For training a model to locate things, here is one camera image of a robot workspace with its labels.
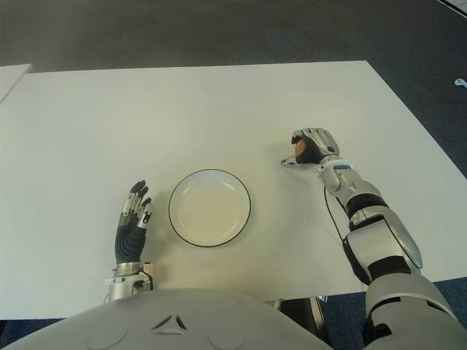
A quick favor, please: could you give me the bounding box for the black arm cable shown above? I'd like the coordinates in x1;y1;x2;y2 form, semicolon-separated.
323;184;348;249

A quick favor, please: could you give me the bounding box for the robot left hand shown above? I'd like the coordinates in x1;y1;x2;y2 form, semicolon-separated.
115;180;153;265

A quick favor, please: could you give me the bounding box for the white plate black rim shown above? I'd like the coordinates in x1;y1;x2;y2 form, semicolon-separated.
168;168;252;248

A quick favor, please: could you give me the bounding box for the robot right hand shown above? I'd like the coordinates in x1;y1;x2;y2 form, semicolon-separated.
279;127;341;168

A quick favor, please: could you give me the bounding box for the white side table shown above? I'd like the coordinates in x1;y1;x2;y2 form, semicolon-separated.
0;63;34;104

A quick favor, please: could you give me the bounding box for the grey robot torso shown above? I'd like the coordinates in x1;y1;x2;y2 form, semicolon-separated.
0;289;369;350

